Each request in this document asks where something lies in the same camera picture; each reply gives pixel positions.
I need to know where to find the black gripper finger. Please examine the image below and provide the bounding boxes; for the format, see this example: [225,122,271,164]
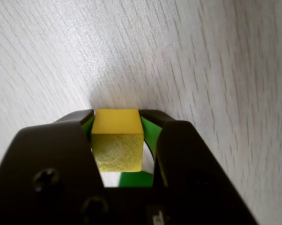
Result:
[0,109,109,225]
[119,109,259,225]

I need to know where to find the yellow wooden cube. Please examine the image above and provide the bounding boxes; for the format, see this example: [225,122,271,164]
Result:
[90,108,144,173]

